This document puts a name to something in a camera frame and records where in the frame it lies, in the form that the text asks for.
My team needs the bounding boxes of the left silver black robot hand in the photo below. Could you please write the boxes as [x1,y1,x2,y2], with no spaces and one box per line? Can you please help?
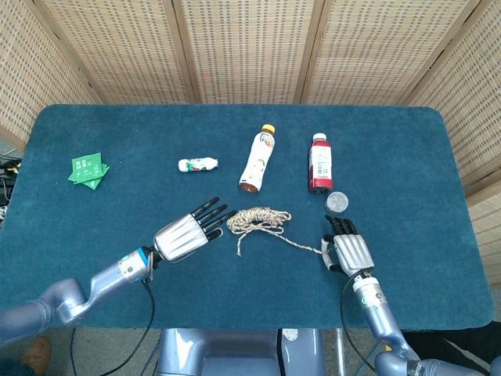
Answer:
[152,196,238,263]

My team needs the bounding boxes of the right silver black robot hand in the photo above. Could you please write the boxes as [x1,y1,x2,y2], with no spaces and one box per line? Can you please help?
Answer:
[320,214,376,279]

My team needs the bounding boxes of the beige twisted rope bundle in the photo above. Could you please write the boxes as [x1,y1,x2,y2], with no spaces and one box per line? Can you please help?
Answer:
[225,206,332,259]

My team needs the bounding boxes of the small white green-label bottle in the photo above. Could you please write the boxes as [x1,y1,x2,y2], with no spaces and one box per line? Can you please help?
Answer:
[178,157,219,172]

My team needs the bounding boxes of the blue carpet table cover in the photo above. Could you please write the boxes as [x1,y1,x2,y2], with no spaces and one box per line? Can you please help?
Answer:
[0,103,495,330]

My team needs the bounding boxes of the red juice bottle white cap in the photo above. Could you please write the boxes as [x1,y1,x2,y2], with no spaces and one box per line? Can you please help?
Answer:
[308,132,336,195]

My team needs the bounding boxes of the green tea sachet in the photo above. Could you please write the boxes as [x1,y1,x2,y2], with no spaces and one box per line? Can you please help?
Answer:
[80,163,110,191]
[67,152,103,184]

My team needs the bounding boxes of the metal table leg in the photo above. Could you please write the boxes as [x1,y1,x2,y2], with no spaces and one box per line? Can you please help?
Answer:
[335,327,348,376]

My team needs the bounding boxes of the tall white yellow-cap bottle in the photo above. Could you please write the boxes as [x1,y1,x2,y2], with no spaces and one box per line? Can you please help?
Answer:
[239,124,276,193]

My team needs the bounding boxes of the blue-grey robot torso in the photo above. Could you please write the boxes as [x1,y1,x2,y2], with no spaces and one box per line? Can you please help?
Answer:
[155,327,326,376]

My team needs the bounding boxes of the brown shoe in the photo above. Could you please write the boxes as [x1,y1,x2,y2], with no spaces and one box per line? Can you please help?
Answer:
[21,337,52,374]

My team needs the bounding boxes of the woven wooden folding screen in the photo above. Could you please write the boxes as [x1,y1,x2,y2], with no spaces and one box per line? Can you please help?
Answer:
[0,0,501,277]

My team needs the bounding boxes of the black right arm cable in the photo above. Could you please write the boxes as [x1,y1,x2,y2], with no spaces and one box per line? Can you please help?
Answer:
[339,273,377,372]

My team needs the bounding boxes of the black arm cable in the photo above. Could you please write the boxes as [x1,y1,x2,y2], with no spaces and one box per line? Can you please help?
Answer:
[339,273,377,372]
[88,252,157,376]

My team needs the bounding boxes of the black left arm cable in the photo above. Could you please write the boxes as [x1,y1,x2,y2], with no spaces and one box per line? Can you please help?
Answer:
[88,252,157,376]

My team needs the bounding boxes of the black equipment with cables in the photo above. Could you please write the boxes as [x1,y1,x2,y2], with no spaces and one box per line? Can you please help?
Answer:
[0,154,23,208]

